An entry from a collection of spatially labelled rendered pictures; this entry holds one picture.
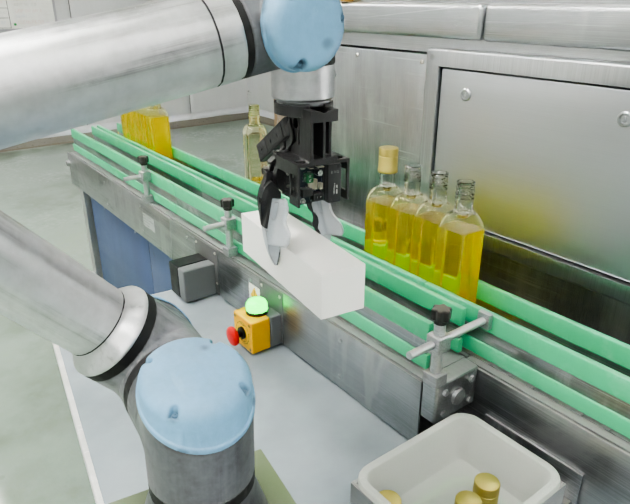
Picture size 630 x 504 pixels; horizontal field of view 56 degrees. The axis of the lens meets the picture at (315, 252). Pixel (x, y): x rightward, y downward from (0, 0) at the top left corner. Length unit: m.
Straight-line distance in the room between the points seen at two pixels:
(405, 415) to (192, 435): 0.46
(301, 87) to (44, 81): 0.32
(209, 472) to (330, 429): 0.42
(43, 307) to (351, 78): 0.92
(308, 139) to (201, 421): 0.33
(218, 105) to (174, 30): 6.92
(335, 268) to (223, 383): 0.19
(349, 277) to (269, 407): 0.42
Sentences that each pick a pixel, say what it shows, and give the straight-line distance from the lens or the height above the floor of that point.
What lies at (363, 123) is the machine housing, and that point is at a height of 1.14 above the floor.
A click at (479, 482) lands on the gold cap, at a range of 0.87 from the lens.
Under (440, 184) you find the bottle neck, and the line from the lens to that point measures 0.98.
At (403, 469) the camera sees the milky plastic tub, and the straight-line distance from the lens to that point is 0.87.
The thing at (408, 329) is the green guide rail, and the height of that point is 0.94.
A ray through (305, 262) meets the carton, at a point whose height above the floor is 1.11.
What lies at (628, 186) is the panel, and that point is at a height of 1.15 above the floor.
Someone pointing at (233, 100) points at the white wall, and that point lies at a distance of 7.49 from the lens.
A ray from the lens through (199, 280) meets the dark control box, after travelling 1.39.
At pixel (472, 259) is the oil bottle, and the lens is 0.98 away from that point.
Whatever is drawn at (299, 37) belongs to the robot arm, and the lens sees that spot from 0.50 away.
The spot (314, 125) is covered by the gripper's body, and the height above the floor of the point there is 1.27.
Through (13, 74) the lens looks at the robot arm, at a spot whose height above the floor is 1.36.
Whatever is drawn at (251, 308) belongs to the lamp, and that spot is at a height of 0.84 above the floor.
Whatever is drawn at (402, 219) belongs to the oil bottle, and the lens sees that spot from 1.03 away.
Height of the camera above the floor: 1.40
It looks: 23 degrees down
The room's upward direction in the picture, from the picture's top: straight up
